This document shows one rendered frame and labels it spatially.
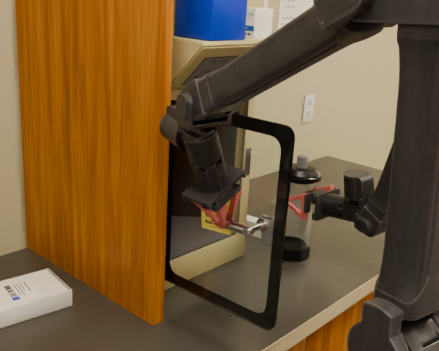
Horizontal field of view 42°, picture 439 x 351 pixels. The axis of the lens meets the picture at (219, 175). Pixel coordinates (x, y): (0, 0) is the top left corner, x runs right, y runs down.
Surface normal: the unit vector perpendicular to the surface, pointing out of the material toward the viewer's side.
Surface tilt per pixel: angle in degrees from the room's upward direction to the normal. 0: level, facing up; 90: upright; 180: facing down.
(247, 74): 95
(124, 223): 90
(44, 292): 0
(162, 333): 0
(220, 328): 0
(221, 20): 90
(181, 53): 90
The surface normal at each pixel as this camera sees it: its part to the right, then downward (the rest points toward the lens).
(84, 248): -0.67, 0.19
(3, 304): 0.06, -0.95
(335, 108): 0.73, 0.25
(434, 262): 0.55, 0.24
